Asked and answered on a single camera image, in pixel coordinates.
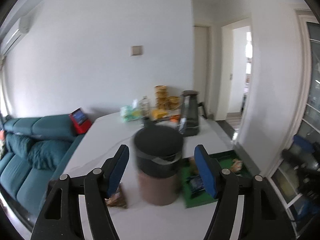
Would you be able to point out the green tray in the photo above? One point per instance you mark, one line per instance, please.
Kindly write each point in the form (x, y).
(195, 201)

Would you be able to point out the copper and black kettle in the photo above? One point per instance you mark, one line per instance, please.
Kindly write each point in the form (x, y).
(157, 180)

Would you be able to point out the teal sofa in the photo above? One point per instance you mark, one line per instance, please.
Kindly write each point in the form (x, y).
(25, 187)

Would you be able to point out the glass sliding door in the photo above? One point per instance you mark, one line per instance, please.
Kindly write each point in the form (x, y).
(312, 80)

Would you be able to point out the large teal cushion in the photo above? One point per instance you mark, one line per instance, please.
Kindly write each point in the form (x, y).
(47, 155)

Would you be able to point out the beige wall switch plate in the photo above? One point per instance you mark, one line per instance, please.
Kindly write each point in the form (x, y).
(136, 50)

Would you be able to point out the wet wipes pack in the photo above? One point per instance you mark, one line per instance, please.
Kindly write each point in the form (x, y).
(130, 113)

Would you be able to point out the dark glass pitcher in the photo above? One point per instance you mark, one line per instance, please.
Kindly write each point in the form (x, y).
(190, 115)

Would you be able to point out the small teal cushion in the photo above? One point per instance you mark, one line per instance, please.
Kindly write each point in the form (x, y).
(17, 145)

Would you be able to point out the patterned drinking glass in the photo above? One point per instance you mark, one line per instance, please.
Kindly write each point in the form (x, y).
(145, 106)

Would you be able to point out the short stack of gold bowls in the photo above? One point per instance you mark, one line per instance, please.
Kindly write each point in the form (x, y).
(173, 102)

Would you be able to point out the blue and white snack packet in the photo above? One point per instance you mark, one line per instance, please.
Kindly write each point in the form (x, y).
(196, 185)

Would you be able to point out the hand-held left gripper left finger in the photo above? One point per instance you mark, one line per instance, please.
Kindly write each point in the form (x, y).
(117, 170)

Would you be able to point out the yellow flat box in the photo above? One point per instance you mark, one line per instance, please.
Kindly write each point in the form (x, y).
(160, 113)

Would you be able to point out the brown triangular snack packet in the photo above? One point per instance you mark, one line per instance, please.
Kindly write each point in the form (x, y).
(118, 200)

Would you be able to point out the tall stack of gold bowls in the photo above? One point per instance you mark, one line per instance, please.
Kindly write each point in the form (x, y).
(161, 96)

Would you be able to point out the dark cookie snack packet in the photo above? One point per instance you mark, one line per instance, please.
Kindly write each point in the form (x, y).
(237, 166)

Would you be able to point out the red tablet stand device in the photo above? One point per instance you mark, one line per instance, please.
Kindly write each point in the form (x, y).
(80, 126)

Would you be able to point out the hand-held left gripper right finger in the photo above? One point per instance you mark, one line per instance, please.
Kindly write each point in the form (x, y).
(206, 172)

